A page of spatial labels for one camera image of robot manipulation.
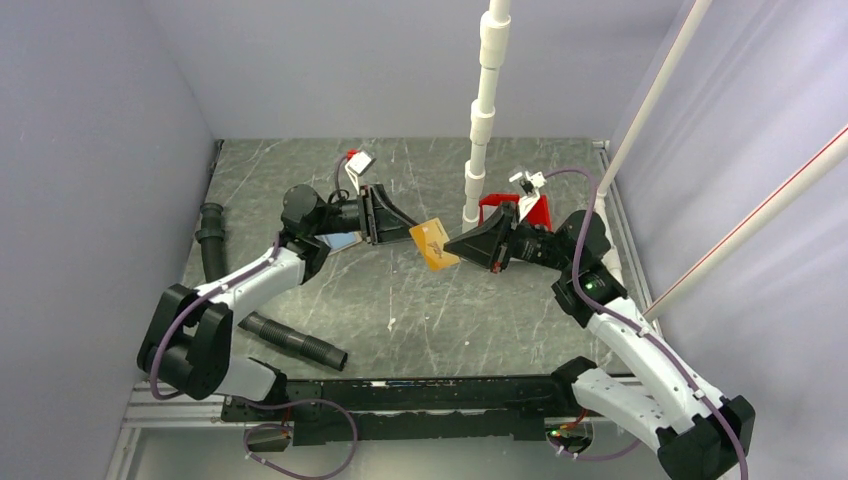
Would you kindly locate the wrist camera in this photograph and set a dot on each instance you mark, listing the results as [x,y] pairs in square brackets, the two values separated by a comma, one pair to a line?
[358,162]
[529,187]

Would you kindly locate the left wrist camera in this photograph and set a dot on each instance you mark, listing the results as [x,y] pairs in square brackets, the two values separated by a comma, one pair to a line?
[358,162]

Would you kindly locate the white pole with red stripe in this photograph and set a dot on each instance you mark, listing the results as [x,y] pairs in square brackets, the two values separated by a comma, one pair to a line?
[814,169]

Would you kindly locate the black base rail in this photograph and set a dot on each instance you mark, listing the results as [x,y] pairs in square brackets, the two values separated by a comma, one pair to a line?
[520,407]

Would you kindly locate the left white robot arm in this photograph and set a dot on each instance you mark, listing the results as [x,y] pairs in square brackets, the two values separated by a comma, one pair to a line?
[188,344]

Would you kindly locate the gold VIP credit card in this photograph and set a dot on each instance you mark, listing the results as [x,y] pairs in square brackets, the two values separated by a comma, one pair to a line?
[430,238]

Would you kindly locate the white diagonal pole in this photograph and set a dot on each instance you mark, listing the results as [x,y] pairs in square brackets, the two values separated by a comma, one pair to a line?
[682,37]

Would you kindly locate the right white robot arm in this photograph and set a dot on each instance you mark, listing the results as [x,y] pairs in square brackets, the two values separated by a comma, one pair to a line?
[695,431]

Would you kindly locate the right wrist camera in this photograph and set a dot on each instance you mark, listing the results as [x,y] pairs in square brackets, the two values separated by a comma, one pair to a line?
[529,187]

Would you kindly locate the red plastic bin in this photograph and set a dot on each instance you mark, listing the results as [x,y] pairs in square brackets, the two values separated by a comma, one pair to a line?
[535,210]

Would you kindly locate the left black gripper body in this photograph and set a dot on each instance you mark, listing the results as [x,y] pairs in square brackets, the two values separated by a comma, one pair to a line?
[349,216]

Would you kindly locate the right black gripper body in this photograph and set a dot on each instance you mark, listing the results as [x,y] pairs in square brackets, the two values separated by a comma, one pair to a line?
[527,243]

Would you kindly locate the white PVC pipe frame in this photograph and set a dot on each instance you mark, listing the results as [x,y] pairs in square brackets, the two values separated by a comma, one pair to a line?
[495,26]

